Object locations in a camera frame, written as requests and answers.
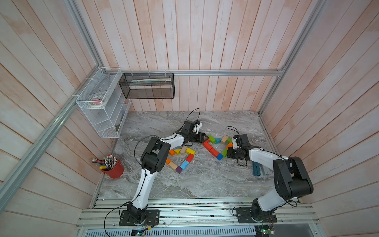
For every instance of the white wire shelf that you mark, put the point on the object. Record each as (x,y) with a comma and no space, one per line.
(109,120)

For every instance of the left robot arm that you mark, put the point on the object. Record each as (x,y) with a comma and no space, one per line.
(153,160)

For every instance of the red block front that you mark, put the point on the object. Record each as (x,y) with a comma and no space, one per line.
(190,158)

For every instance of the yellow triangle block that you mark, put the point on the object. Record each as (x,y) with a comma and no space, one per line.
(177,151)

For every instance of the yellow rectangular block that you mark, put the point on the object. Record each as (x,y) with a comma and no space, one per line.
(190,151)

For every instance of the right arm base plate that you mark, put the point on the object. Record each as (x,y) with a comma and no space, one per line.
(254,215)

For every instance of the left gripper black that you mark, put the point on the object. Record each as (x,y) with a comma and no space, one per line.
(201,137)

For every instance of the black mesh basket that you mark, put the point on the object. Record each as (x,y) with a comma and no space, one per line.
(148,85)

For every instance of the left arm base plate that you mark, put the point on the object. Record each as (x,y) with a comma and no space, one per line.
(139,218)

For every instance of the green block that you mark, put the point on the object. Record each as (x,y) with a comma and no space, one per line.
(228,139)
(224,153)
(212,139)

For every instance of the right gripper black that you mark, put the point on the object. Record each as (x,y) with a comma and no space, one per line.
(229,154)

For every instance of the natural wood block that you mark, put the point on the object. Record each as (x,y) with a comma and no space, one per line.
(224,139)
(173,166)
(183,150)

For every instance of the teal triangle block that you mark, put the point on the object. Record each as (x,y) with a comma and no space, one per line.
(218,140)

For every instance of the red block pair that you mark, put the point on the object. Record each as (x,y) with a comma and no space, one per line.
(207,146)

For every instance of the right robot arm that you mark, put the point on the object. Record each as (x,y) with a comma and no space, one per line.
(291,178)

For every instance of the light blue block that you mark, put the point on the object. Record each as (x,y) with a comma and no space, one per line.
(184,164)

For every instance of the teal stapler tool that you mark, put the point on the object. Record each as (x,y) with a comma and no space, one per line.
(256,169)

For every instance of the purple cube block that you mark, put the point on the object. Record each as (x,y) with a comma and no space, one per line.
(179,169)

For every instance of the red pen holder cup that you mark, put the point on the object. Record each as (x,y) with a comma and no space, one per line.
(116,172)

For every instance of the tape roll on shelf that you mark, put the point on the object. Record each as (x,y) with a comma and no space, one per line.
(98,101)

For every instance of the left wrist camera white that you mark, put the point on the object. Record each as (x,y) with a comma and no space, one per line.
(197,126)

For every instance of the blue cube block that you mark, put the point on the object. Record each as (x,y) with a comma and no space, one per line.
(220,157)

